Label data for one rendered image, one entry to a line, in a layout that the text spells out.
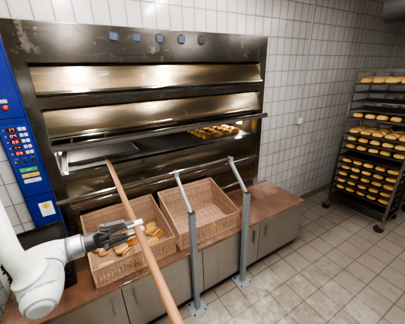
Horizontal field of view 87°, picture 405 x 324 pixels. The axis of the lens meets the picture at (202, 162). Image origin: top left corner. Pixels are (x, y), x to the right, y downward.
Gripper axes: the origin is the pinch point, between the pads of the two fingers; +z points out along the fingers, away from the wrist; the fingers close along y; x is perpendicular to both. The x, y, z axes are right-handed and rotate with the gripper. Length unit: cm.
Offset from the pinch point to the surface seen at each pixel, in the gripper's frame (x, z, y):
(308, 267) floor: -4, 153, 118
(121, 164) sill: -83, 8, 1
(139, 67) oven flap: -86, 33, -67
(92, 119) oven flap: -83, -5, -35
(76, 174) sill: -83, -23, 2
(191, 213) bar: -25, 39, 23
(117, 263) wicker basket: -33, -11, 48
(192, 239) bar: -24, 38, 43
